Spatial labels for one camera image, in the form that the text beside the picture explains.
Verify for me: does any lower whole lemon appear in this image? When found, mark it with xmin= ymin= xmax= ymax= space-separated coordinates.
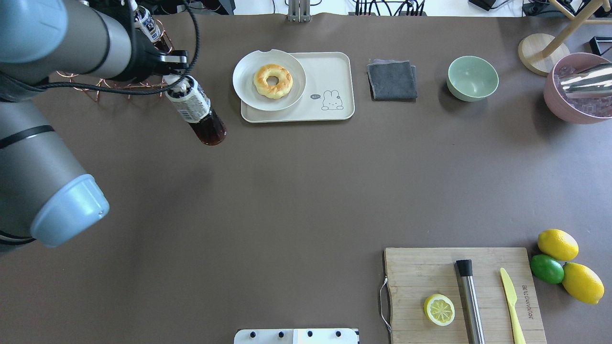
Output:
xmin=562 ymin=263 xmax=605 ymax=305

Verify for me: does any grey folded cloth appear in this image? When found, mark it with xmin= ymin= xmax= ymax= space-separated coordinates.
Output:
xmin=367 ymin=59 xmax=419 ymax=101

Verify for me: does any whole lemon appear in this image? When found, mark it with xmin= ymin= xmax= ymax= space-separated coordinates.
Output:
xmin=537 ymin=228 xmax=579 ymax=261
xmin=562 ymin=263 xmax=605 ymax=305

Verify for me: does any beige rabbit tray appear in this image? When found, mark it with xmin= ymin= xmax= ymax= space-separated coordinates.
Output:
xmin=240 ymin=52 xmax=355 ymax=123

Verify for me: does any steel muddler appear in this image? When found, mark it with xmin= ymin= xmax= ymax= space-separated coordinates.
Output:
xmin=455 ymin=259 xmax=486 ymax=344

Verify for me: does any wooden cutting board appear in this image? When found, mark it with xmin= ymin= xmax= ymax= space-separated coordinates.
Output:
xmin=384 ymin=247 xmax=547 ymax=344

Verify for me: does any green bowl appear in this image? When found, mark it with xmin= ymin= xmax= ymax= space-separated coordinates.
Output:
xmin=446 ymin=56 xmax=499 ymax=102

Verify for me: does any white round plate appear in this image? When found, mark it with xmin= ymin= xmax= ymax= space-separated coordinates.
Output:
xmin=232 ymin=49 xmax=306 ymax=111

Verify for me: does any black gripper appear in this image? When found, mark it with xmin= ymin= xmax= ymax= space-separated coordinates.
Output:
xmin=113 ymin=5 xmax=189 ymax=82

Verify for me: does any metal scoop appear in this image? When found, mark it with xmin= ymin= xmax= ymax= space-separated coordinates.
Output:
xmin=559 ymin=63 xmax=612 ymax=98

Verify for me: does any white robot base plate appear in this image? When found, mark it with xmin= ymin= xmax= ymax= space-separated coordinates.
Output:
xmin=233 ymin=327 xmax=361 ymax=344

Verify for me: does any tea bottle front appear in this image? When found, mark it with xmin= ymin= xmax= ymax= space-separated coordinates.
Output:
xmin=164 ymin=75 xmax=227 ymax=146

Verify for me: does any tea bottle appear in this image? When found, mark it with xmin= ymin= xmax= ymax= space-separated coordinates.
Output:
xmin=164 ymin=75 xmax=227 ymax=146
xmin=128 ymin=0 xmax=173 ymax=53

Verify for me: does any yellow plastic knife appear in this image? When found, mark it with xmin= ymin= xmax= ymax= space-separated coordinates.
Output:
xmin=499 ymin=268 xmax=526 ymax=344

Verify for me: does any glazed donut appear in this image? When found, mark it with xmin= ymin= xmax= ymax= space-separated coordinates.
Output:
xmin=253 ymin=64 xmax=294 ymax=99

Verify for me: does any tea bottle back right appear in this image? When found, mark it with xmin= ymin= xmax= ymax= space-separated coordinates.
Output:
xmin=128 ymin=0 xmax=173 ymax=53

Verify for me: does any green lime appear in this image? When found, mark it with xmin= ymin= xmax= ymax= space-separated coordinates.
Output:
xmin=530 ymin=254 xmax=565 ymax=284

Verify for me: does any pink ice bowl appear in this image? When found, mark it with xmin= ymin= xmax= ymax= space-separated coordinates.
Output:
xmin=544 ymin=53 xmax=611 ymax=124

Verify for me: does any wooden stand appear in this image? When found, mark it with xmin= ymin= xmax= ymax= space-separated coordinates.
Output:
xmin=518 ymin=0 xmax=611 ymax=76

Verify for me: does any upper whole lemon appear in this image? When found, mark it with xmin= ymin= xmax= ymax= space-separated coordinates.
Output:
xmin=537 ymin=228 xmax=579 ymax=261

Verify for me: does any half lemon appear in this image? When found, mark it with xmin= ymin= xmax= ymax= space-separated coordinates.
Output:
xmin=423 ymin=293 xmax=455 ymax=326

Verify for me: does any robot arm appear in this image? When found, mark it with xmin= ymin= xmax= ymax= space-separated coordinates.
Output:
xmin=0 ymin=0 xmax=197 ymax=255

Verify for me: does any copper wire bottle rack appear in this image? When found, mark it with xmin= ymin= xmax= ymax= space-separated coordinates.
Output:
xmin=55 ymin=20 xmax=174 ymax=91

